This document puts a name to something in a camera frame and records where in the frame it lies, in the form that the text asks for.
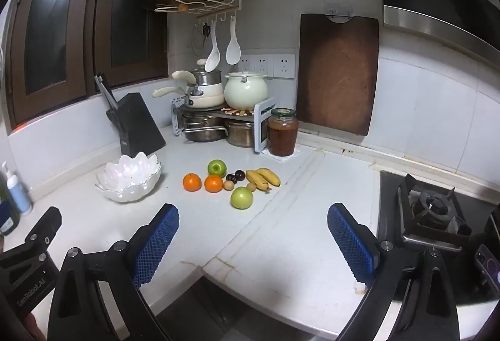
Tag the green detergent bottle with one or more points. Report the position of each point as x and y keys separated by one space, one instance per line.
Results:
x=8 y=216

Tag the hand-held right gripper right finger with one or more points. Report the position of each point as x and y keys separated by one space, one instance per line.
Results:
x=351 y=247

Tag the brown longan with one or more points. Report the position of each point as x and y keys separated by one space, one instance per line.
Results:
x=251 y=187
x=228 y=186

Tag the clear wall hook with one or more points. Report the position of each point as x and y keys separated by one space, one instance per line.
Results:
x=340 y=13

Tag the yellow banana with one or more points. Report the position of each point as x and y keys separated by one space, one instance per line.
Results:
x=256 y=179
x=270 y=176

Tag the black knife block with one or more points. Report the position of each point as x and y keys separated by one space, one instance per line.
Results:
x=138 y=122

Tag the black gas stove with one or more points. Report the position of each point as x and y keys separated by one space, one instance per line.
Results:
x=429 y=208

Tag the wide steel pot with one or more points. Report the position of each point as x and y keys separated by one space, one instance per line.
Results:
x=203 y=130

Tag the green apple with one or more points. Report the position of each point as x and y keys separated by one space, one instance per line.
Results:
x=216 y=168
x=241 y=198

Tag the white scalloped bowl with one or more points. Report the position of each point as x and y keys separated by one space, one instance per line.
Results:
x=129 y=179

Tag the dark plum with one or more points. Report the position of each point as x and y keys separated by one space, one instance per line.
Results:
x=230 y=177
x=240 y=175

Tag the narrow brown window frame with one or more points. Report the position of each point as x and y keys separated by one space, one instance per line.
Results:
x=129 y=17

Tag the grey corner shelf rack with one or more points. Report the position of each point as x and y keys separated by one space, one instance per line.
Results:
x=262 y=126

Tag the blue pump bottle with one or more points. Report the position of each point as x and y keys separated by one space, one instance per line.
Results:
x=17 y=190

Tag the steel pot with lid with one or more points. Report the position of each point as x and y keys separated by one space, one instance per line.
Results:
x=207 y=77

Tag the kitchen sink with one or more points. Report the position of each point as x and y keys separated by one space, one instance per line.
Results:
x=242 y=309

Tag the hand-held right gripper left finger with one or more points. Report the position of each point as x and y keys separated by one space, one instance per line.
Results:
x=156 y=243

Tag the cream frying pan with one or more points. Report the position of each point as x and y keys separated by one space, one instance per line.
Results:
x=205 y=101

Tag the white ceramic pot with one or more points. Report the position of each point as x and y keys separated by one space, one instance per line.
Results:
x=245 y=91

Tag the brown wooden cutting board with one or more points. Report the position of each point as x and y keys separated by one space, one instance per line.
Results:
x=338 y=75

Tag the small steel pot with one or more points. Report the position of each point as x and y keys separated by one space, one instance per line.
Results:
x=240 y=134

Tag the wooden trivet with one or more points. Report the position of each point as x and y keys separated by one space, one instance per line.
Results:
x=234 y=112

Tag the orange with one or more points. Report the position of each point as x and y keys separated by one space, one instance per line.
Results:
x=213 y=184
x=192 y=182

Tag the white square coaster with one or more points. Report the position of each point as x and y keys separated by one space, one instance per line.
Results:
x=273 y=159

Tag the white rice paddle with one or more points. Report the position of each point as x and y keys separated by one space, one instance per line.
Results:
x=233 y=52

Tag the smartphone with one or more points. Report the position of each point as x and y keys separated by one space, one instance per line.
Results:
x=488 y=265

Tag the large brown window frame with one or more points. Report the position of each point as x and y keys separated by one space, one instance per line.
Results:
x=50 y=21

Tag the white ladle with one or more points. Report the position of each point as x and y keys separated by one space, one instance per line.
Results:
x=213 y=58

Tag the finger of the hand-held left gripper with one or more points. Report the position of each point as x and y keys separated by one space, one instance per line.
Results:
x=45 y=227

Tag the glass jar of sauce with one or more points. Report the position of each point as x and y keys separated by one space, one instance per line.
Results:
x=282 y=134

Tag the white wall socket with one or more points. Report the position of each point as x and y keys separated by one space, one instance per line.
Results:
x=284 y=66
x=245 y=64
x=261 y=64

